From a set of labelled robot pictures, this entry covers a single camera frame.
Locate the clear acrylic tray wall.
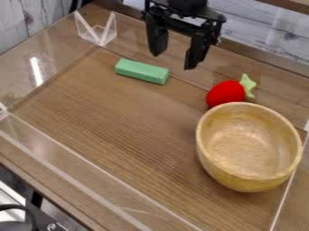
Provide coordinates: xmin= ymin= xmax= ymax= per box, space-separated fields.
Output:
xmin=0 ymin=104 xmax=203 ymax=231

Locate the black table leg bracket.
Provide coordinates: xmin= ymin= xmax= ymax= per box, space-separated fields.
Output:
xmin=25 ymin=190 xmax=80 ymax=231

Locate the green rectangular block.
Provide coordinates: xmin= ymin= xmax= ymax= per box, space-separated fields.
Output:
xmin=115 ymin=59 xmax=169 ymax=85

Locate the red plush strawberry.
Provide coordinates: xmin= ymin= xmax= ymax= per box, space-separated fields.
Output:
xmin=205 ymin=74 xmax=257 ymax=107

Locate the light wooden bowl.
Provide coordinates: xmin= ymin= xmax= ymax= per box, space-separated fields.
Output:
xmin=195 ymin=102 xmax=302 ymax=193

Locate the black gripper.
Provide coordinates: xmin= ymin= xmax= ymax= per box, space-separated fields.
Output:
xmin=142 ymin=0 xmax=227 ymax=69

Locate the clear acrylic corner bracket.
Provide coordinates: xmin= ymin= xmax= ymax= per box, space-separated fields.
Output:
xmin=74 ymin=12 xmax=118 ymax=47

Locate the black cable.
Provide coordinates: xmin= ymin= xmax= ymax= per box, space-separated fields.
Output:
xmin=0 ymin=203 xmax=38 ymax=231

